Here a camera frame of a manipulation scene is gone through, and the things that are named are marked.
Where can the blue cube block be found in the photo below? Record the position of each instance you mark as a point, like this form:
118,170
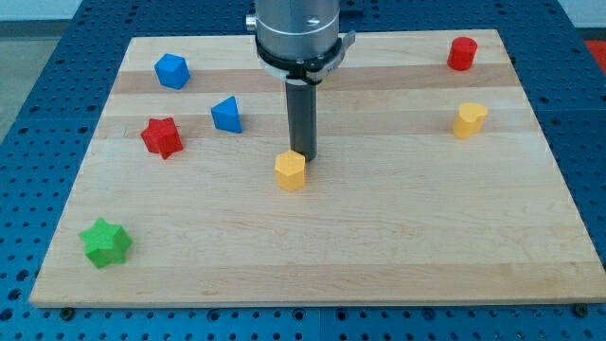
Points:
171,71

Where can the blue triangle block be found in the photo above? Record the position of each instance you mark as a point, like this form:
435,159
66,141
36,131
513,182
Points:
226,116

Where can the green star block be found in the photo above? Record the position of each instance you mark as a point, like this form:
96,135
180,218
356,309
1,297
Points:
105,243

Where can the yellow hexagon block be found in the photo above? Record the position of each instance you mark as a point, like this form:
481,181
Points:
290,170

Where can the wooden board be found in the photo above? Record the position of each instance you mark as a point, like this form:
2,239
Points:
396,210

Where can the red star block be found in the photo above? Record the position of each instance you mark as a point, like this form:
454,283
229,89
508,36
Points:
161,136

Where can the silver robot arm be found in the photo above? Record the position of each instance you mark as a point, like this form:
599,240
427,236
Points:
298,42

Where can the yellow heart block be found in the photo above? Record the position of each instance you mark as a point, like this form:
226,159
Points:
470,119

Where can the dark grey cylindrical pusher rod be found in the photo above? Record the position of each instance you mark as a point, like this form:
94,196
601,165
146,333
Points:
301,111

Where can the red cylinder block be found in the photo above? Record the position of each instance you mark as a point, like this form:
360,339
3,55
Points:
462,53

